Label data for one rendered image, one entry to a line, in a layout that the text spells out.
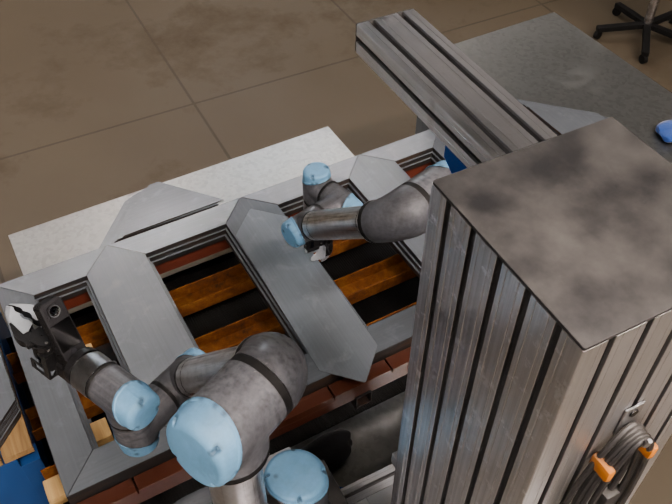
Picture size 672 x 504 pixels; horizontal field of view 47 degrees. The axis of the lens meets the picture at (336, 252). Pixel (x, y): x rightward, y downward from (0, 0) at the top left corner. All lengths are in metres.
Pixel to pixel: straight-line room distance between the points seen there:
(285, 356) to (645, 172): 0.53
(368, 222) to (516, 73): 1.28
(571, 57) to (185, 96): 2.32
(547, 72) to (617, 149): 1.94
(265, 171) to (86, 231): 0.65
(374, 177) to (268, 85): 2.04
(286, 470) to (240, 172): 1.53
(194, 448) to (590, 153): 0.62
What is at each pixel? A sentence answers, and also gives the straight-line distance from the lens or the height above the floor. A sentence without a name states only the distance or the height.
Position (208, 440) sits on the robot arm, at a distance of 1.05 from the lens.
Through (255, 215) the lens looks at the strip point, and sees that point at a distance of 2.47.
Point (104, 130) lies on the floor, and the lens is 4.36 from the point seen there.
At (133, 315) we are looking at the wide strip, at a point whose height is 0.87.
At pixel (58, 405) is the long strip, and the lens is 2.13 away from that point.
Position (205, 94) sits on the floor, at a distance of 4.50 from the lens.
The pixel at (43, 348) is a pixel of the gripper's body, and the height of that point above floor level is 1.47.
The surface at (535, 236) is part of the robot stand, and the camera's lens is 0.79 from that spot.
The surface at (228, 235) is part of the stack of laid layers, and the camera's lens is 2.44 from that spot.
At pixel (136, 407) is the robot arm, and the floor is 1.47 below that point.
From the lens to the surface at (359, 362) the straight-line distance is 2.09.
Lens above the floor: 2.57
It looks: 47 degrees down
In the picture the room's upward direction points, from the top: 1 degrees clockwise
